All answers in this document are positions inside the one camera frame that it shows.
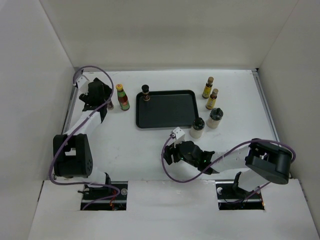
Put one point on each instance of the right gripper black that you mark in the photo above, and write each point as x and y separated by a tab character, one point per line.
167	153

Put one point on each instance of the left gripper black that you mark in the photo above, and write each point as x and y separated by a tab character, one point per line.
106	91

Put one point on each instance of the small spice jar black cap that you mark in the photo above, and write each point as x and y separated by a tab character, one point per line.
145	92
110	105

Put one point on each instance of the clear shaker jar white powder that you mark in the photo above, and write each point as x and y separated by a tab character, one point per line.
214	118
197	128

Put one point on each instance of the red sauce bottle yellow cap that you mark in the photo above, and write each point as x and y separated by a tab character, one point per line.
122	97

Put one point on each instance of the brown sauce bottle yellow label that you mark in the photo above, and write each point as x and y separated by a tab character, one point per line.
208	88
212	99

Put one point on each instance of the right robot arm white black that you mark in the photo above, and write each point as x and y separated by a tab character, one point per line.
259	161

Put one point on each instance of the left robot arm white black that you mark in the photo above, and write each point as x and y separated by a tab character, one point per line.
71	150

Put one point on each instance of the black plastic tray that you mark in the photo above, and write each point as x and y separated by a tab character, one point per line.
166	109

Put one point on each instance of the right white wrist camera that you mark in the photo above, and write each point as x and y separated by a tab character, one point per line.
177	135

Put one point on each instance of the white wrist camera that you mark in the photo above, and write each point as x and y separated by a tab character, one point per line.
177	135
82	84

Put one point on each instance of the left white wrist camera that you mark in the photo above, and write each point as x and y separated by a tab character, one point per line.
82	84

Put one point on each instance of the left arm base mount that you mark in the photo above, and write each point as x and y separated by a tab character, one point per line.
104	198

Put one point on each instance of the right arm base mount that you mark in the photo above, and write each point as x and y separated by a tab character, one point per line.
232	198

